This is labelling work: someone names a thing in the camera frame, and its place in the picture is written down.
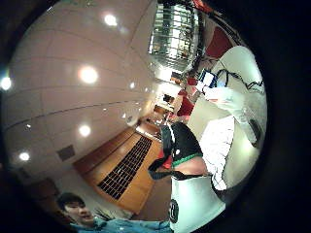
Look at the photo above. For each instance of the white container with black round mark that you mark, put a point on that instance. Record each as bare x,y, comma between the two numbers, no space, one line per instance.
194,204

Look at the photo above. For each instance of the white paper sheet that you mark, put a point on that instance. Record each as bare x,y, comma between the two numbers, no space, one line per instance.
218,145

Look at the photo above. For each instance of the white plastic bag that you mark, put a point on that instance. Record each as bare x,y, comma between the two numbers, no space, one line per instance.
231,103

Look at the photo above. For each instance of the round ceiling light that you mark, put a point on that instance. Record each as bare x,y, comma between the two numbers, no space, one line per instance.
24,156
85,130
110,20
88,74
6,83

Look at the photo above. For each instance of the large gridded window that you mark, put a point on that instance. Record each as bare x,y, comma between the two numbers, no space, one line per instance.
175,35

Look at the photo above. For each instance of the grey square ceiling vent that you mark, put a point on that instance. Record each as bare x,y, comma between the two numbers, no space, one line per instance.
66,152

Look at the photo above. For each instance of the the person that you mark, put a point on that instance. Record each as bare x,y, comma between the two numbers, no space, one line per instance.
84,212

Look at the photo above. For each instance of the black grid wall grille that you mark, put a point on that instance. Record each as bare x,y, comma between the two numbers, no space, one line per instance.
126,168

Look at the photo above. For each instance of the wooden wall panel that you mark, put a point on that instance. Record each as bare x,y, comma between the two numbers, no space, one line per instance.
142,191

